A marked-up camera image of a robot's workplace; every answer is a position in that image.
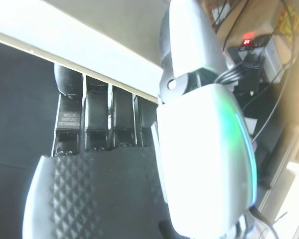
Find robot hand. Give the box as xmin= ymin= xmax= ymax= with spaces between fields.
xmin=21 ymin=0 xmax=259 ymax=239

